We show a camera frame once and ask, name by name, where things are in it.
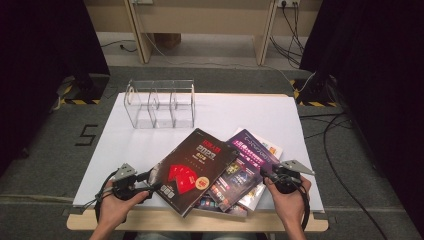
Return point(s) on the thick red-label magazine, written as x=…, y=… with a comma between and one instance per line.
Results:
x=186, y=166

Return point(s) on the black stand base striped tape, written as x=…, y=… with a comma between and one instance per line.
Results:
x=316, y=91
x=86, y=90

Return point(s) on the beige wooden desk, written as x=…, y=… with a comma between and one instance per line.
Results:
x=200, y=16

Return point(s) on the white wall socket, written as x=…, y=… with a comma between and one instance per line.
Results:
x=288, y=2

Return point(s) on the white picture-grid magazine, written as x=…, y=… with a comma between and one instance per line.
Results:
x=270, y=148

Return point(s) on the person's left hand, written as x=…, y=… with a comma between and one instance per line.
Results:
x=115, y=210

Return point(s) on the white board sheet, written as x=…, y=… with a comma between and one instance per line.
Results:
x=283, y=126

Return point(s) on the black curtain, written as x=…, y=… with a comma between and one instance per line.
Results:
x=40, y=50
x=383, y=66

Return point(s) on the person's right hand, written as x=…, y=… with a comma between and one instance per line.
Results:
x=291, y=206

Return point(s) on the dark purple magazine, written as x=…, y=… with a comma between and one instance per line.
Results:
x=213, y=205

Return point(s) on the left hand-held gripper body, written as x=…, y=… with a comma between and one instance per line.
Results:
x=125, y=185

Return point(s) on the purple magazine with brown back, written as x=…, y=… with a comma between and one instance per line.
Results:
x=248, y=156

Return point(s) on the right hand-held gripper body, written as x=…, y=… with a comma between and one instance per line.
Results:
x=286, y=180

